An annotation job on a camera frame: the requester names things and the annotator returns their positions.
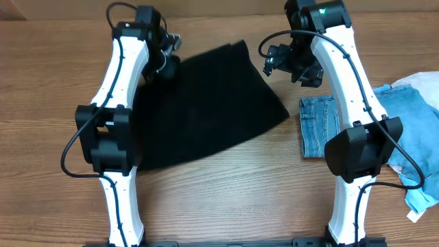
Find black skirt with pearl buttons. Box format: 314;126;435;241
132;40;289;170

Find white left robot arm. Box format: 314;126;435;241
67;5;181;246

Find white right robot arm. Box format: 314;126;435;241
262;0;403;246

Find white cloth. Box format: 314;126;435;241
392;71;439;110

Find blue denim shorts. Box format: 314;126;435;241
299;84;438;177

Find light blue garment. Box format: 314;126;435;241
405;172;439;213

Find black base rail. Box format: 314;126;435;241
82;235;388;247

